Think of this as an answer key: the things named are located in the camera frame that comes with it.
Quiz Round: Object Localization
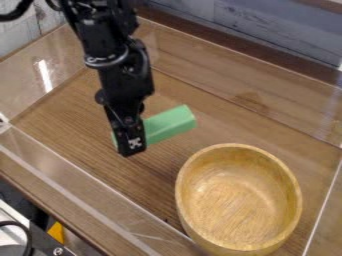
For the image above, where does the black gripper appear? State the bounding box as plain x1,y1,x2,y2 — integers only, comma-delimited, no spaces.
84,39,155,157

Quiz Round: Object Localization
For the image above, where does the green rectangular block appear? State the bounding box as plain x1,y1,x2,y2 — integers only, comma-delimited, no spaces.
110,104,198,149

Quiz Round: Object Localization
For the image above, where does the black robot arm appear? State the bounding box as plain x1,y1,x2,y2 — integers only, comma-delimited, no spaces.
56,0,155,157

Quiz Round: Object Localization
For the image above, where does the light wooden bowl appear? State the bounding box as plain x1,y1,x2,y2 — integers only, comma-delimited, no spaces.
175,143,303,256

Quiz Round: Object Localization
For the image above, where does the clear acrylic front wall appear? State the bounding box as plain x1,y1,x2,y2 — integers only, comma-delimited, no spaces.
0,121,207,256

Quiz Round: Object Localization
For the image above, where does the black cable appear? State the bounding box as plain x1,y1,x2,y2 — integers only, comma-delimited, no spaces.
0,0,36,23

